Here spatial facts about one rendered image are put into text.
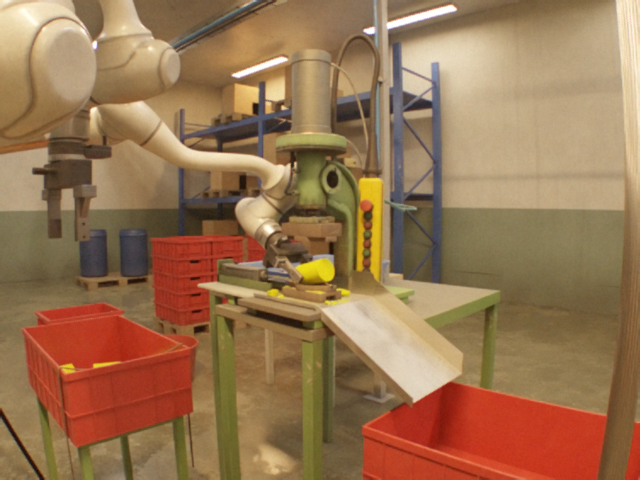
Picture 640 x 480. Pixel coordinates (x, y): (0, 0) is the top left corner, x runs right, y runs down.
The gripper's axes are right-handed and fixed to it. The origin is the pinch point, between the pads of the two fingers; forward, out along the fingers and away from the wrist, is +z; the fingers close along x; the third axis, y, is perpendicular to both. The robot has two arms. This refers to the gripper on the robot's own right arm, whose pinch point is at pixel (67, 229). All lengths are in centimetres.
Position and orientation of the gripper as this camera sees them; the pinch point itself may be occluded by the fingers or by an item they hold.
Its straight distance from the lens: 96.1
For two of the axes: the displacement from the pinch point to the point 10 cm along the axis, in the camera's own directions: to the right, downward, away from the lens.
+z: 0.0, 10.0, 0.7
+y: -5.8, 0.6, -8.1
